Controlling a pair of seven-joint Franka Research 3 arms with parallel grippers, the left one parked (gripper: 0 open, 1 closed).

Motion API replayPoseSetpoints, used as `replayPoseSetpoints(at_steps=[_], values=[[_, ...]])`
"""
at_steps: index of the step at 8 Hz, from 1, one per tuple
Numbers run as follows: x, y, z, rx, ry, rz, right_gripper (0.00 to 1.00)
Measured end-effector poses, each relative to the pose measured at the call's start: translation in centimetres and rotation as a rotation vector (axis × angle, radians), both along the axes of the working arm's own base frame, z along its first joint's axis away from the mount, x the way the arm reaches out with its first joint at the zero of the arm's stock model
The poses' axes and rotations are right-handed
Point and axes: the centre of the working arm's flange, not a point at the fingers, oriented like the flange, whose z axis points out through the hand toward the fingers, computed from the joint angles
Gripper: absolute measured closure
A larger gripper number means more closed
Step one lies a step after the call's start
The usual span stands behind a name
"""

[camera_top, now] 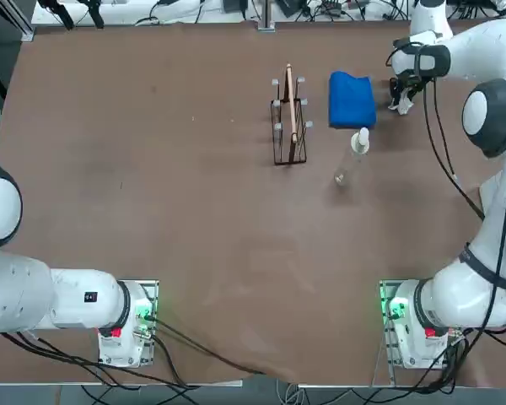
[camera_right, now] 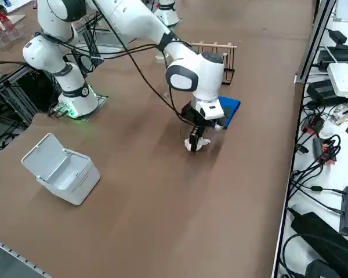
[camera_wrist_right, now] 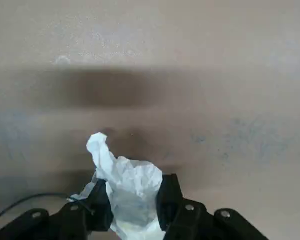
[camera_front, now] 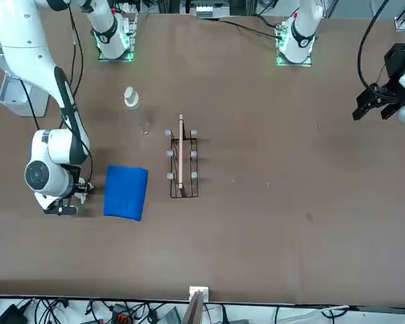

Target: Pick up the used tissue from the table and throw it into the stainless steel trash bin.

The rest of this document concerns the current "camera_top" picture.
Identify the clear bottle with white cap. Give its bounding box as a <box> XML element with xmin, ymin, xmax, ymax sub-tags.
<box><xmin>333</xmin><ymin>127</ymin><xmax>371</xmax><ymax>187</ymax></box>

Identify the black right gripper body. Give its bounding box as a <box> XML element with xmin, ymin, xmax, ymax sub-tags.
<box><xmin>397</xmin><ymin>71</ymin><xmax>425</xmax><ymax>92</ymax></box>

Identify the black cable from left base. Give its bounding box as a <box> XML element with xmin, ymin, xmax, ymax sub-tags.
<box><xmin>149</xmin><ymin>314</ymin><xmax>288</xmax><ymax>384</ymax></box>

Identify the folded blue cloth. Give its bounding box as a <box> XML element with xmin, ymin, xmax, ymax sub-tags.
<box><xmin>327</xmin><ymin>70</ymin><xmax>378</xmax><ymax>130</ymax></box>

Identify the white tissue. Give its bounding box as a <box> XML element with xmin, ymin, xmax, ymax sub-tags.
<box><xmin>388</xmin><ymin>94</ymin><xmax>416</xmax><ymax>116</ymax></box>

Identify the aluminium profile bar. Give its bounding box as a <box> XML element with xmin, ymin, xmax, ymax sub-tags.
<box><xmin>0</xmin><ymin>0</ymin><xmax>36</xmax><ymax>42</ymax></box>

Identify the black tripod leg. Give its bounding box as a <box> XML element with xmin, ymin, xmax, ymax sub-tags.
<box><xmin>36</xmin><ymin>0</ymin><xmax>75</xmax><ymax>30</ymax></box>
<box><xmin>78</xmin><ymin>0</ymin><xmax>107</xmax><ymax>29</ymax></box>

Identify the aluminium profile post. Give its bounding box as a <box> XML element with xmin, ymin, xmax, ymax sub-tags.
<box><xmin>257</xmin><ymin>0</ymin><xmax>277</xmax><ymax>33</ymax></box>

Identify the black wire rack wooden bar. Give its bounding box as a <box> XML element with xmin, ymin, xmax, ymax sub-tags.
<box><xmin>270</xmin><ymin>62</ymin><xmax>315</xmax><ymax>167</ymax></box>

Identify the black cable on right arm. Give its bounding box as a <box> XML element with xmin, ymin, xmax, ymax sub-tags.
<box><xmin>420</xmin><ymin>78</ymin><xmax>487</xmax><ymax>221</ymax></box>

